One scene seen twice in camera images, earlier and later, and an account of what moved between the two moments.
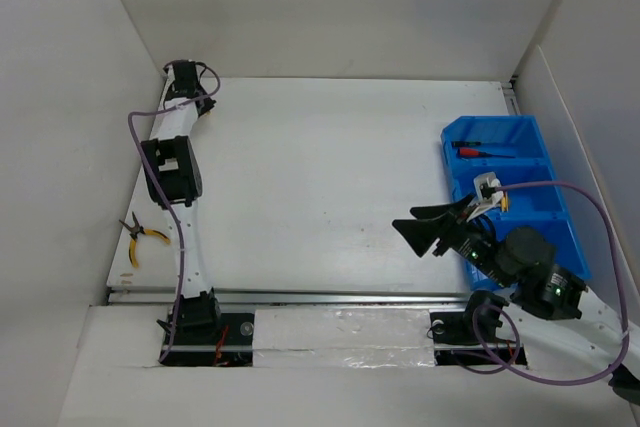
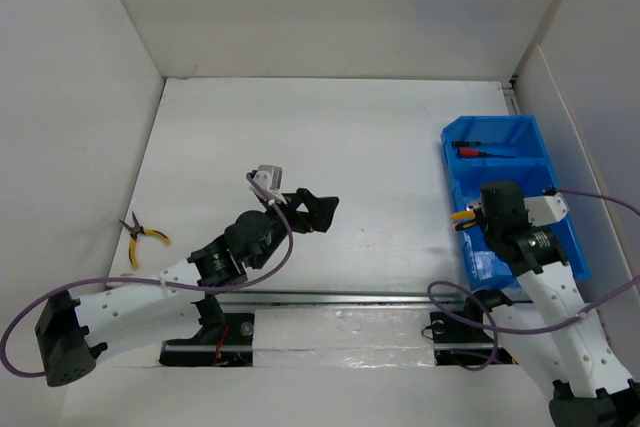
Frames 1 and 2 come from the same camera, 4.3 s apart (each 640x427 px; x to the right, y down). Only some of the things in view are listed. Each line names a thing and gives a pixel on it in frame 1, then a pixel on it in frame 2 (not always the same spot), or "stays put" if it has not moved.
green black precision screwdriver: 465,143 stays put
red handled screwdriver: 472,152 stays put
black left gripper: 209,102 → 318,212
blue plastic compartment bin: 510,147 stays put
